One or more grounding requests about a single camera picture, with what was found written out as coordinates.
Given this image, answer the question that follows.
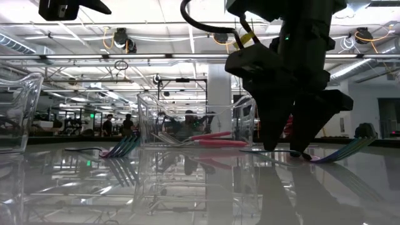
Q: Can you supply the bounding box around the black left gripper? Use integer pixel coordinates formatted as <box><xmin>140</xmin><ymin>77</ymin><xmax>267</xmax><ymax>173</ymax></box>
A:
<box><xmin>38</xmin><ymin>0</ymin><xmax>113</xmax><ymax>22</ymax></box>

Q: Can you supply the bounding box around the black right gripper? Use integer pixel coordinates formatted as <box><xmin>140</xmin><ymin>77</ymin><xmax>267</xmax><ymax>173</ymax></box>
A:
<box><xmin>242</xmin><ymin>71</ymin><xmax>354</xmax><ymax>159</ymax></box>

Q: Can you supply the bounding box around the iridescent rainbow fork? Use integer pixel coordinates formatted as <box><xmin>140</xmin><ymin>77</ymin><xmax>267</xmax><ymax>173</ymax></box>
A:
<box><xmin>239</xmin><ymin>136</ymin><xmax>377</xmax><ymax>164</ymax></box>
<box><xmin>64</xmin><ymin>134</ymin><xmax>141</xmax><ymax>159</ymax></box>

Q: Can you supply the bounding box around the clear plastic bin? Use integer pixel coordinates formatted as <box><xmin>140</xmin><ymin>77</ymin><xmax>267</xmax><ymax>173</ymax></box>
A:
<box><xmin>0</xmin><ymin>72</ymin><xmax>44</xmax><ymax>154</ymax></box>
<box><xmin>137</xmin><ymin>92</ymin><xmax>257</xmax><ymax>148</ymax></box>

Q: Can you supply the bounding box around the red storage bin shelf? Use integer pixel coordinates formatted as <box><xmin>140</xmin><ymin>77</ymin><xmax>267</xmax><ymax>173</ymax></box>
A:
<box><xmin>282</xmin><ymin>114</ymin><xmax>294</xmax><ymax>139</ymax></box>

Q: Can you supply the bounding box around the black rounded background object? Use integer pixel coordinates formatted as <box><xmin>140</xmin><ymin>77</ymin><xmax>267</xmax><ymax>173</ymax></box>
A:
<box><xmin>354</xmin><ymin>122</ymin><xmax>378</xmax><ymax>140</ymax></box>

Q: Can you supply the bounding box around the white building column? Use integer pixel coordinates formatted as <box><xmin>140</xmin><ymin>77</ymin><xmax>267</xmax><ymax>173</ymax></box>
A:
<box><xmin>207</xmin><ymin>64</ymin><xmax>234</xmax><ymax>135</ymax></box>

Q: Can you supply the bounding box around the yellow tape tag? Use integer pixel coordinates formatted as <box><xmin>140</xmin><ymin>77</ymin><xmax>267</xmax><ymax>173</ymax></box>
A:
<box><xmin>232</xmin><ymin>31</ymin><xmax>256</xmax><ymax>51</ymax></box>

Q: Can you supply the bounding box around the person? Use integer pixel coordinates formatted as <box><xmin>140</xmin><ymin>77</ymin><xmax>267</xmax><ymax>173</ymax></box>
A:
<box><xmin>174</xmin><ymin>109</ymin><xmax>207</xmax><ymax>140</ymax></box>
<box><xmin>122</xmin><ymin>113</ymin><xmax>134</xmax><ymax>138</ymax></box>
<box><xmin>102</xmin><ymin>114</ymin><xmax>113</xmax><ymax>138</ymax></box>

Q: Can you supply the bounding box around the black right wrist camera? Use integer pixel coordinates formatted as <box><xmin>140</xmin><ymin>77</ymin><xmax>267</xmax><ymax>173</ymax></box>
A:
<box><xmin>224</xmin><ymin>42</ymin><xmax>284</xmax><ymax>84</ymax></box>

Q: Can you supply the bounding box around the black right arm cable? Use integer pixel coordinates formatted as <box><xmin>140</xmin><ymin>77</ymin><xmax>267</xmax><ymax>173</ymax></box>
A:
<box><xmin>239</xmin><ymin>15</ymin><xmax>262</xmax><ymax>44</ymax></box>

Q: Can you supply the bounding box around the black looped cable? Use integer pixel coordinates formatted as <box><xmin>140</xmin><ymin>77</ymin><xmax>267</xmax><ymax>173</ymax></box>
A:
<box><xmin>180</xmin><ymin>0</ymin><xmax>245</xmax><ymax>49</ymax></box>

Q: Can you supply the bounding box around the black background rig frame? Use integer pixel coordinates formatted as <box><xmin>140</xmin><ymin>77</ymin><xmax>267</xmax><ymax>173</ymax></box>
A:
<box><xmin>157</xmin><ymin>77</ymin><xmax>208</xmax><ymax>106</ymax></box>

